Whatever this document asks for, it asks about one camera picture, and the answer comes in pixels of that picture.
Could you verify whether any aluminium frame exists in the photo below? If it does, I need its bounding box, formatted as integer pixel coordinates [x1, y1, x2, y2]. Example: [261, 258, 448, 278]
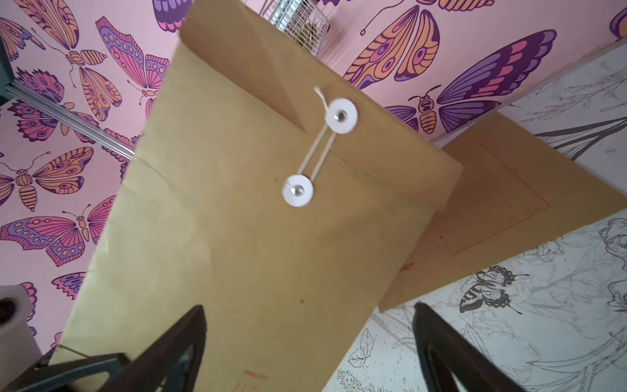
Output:
[5, 82, 135, 160]

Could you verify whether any small green succulent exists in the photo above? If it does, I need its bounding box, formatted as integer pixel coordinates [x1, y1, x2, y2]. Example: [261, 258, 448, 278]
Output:
[295, 22, 318, 52]

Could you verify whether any white wire basket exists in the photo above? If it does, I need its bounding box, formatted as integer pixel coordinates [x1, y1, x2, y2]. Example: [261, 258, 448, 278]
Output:
[243, 0, 330, 57]

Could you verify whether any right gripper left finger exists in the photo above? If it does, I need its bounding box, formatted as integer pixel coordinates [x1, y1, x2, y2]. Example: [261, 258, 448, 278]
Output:
[101, 305, 207, 391]

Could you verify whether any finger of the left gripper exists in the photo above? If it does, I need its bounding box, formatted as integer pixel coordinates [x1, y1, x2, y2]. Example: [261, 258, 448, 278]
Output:
[3, 354, 130, 391]

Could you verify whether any kraft file bag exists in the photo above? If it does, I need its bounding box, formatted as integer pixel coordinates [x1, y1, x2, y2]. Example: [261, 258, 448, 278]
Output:
[379, 113, 626, 311]
[52, 1, 461, 391]

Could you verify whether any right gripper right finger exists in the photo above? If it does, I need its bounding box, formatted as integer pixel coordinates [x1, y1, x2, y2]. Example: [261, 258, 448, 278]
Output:
[412, 302, 523, 392]

